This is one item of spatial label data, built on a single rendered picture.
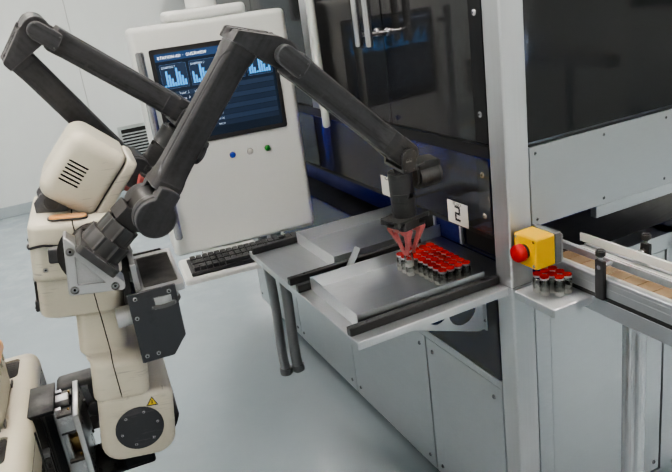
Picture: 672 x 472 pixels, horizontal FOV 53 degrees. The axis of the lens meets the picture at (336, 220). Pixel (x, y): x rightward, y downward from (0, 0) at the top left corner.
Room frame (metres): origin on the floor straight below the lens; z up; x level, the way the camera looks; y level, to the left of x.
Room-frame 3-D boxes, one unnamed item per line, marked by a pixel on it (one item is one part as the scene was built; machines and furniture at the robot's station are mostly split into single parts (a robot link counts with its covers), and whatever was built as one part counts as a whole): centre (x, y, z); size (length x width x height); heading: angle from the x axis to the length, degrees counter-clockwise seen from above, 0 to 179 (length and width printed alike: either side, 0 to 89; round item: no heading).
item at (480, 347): (2.37, 0.04, 0.73); 1.98 x 0.01 x 0.25; 24
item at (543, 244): (1.37, -0.43, 0.99); 0.08 x 0.07 x 0.07; 114
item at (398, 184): (1.49, -0.16, 1.15); 0.07 x 0.06 x 0.07; 115
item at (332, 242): (1.86, -0.08, 0.90); 0.34 x 0.26 x 0.04; 114
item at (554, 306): (1.37, -0.47, 0.87); 0.14 x 0.13 x 0.02; 114
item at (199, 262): (2.06, 0.29, 0.82); 0.40 x 0.14 x 0.02; 107
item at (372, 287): (1.51, -0.12, 0.90); 0.34 x 0.26 x 0.04; 113
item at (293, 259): (1.68, -0.09, 0.87); 0.70 x 0.48 x 0.02; 24
